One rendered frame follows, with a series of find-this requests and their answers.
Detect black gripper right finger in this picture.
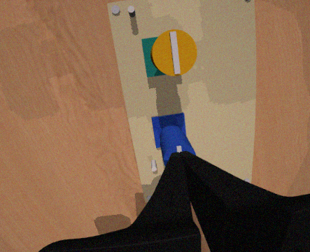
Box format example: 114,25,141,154
179,150,310,252

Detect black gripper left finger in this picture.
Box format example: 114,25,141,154
39,151,202,252

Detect beige circuit board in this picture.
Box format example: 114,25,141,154
107,0,256,202

